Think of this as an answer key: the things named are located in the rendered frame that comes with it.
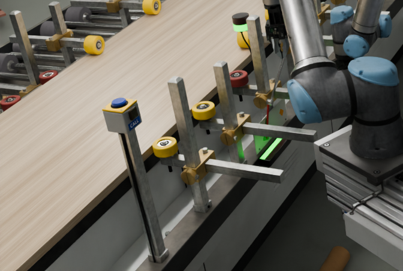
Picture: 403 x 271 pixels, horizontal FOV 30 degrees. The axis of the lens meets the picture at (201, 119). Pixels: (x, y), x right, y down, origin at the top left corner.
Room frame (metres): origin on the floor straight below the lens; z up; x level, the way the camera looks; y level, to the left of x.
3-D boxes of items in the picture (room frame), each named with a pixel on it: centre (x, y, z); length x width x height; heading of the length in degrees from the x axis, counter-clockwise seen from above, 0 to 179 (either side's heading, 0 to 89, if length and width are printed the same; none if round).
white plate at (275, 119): (2.39, -0.24, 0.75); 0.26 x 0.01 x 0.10; 144
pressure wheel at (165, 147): (2.13, 0.13, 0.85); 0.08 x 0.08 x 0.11
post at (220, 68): (2.23, -0.09, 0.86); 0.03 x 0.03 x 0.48; 54
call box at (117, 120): (1.82, 0.21, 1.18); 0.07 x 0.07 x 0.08; 54
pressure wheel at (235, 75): (2.54, -0.16, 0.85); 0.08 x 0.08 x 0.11
